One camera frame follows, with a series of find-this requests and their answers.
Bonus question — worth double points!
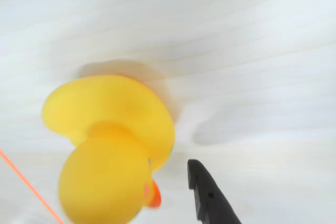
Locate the yellow rubber duck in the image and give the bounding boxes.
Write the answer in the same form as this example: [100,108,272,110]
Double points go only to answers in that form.
[41,75,176,224]

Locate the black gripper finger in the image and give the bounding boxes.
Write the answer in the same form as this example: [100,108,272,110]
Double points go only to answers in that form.
[187,158,243,224]

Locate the orange tape boundary line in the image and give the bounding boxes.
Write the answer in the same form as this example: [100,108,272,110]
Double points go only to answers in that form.
[0,148,64,224]

